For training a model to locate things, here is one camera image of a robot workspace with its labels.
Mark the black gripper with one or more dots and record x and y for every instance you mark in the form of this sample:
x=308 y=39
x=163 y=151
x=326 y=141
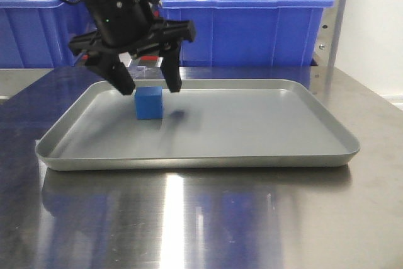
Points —
x=130 y=26

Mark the blue cube block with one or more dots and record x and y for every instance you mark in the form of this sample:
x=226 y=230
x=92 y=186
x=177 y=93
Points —
x=148 y=103

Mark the grey metal tray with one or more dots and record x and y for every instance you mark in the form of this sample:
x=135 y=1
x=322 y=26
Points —
x=210 y=123

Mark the blue bin left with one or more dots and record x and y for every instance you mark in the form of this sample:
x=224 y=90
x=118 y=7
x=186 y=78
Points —
x=36 y=33

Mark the blue bin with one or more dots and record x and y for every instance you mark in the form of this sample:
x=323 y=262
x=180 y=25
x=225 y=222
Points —
x=36 y=33
x=249 y=32

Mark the blue bin right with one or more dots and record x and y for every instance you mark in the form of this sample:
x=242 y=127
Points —
x=249 y=32

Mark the metal shelf upright post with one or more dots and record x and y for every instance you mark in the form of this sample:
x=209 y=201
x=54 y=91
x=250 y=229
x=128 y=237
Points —
x=339 y=6

